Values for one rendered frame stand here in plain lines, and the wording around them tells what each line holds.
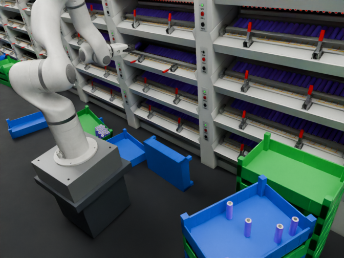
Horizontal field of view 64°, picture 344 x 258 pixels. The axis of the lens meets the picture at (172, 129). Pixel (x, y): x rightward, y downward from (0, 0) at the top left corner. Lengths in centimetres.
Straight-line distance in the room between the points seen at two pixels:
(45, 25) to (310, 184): 107
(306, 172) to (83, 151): 87
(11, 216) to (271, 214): 131
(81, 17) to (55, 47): 39
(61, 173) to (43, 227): 44
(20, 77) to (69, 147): 32
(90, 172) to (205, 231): 55
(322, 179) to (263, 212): 26
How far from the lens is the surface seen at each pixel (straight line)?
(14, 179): 197
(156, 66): 160
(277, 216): 92
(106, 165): 123
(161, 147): 150
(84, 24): 146
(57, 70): 104
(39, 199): 174
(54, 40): 111
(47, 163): 130
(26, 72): 109
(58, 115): 113
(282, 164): 109
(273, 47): 116
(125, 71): 185
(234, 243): 85
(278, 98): 121
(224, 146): 154
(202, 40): 129
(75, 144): 120
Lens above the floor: 111
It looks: 34 degrees down
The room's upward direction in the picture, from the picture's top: 6 degrees counter-clockwise
